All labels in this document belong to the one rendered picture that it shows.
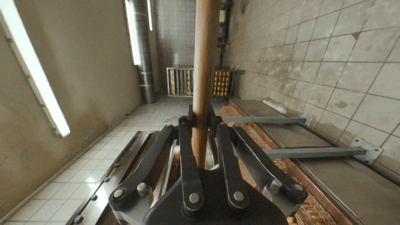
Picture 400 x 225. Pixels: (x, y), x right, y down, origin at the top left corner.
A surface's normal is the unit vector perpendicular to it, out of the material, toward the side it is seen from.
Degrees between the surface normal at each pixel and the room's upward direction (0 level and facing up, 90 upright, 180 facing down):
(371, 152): 0
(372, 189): 90
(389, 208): 90
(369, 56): 0
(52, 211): 90
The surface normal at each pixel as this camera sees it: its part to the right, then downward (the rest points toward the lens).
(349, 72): -1.00, -0.01
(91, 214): 0.04, -0.92
